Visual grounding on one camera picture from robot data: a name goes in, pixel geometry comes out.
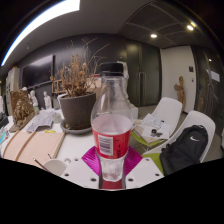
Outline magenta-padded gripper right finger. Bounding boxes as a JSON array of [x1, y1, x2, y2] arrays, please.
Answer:
[[123, 146, 165, 190]]

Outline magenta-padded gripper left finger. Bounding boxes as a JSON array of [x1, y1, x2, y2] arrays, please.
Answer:
[[60, 145, 101, 190]]

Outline clear red-labelled drink bottle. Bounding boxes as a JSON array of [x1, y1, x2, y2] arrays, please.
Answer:
[[90, 61, 134, 184]]

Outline green seat cushion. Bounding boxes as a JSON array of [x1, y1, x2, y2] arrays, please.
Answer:
[[142, 152, 167, 176], [130, 129, 161, 148]]

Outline white cup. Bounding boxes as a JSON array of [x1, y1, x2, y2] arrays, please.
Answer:
[[43, 158, 69, 178]]

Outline grey plant saucer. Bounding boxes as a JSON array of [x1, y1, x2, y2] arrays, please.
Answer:
[[59, 119, 94, 136]]

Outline metal spoon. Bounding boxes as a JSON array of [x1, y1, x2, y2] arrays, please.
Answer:
[[32, 157, 51, 173]]

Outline papers on chair seat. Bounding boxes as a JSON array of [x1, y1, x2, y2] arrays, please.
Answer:
[[134, 113, 171, 144]]

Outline black backpack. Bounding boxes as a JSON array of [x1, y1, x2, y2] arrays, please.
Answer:
[[159, 124, 209, 177]]

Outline small white bowl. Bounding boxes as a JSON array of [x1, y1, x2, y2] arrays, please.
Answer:
[[52, 111, 64, 124]]

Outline dried plant in grey pot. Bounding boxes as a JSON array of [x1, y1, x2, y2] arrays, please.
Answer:
[[49, 38, 111, 131]]

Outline white plastic chair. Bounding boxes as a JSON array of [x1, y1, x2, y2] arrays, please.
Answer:
[[131, 96, 184, 154], [143, 110, 217, 164]]

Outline small white figurine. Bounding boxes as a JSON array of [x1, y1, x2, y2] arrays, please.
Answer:
[[29, 89, 39, 108], [43, 90, 53, 110]]

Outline colourful picture book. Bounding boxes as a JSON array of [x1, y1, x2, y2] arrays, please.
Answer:
[[0, 129, 9, 145]]

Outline brown wood carving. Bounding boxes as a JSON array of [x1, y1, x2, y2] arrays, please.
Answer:
[[8, 89, 36, 134]]

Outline wooden figure sculpture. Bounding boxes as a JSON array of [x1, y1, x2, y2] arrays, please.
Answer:
[[173, 75, 186, 104]]

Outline wooden easel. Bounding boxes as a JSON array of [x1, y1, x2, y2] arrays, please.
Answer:
[[51, 79, 66, 95]]

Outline black flat box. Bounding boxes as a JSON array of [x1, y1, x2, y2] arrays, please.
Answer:
[[0, 114, 9, 130]]

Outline tall white stone statue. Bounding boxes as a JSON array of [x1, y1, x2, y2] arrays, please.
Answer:
[[116, 60, 139, 120]]

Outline white cabinet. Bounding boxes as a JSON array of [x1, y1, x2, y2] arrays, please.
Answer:
[[4, 66, 21, 101]]

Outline black wall screen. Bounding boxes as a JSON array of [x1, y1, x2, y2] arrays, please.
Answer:
[[20, 54, 55, 89]]

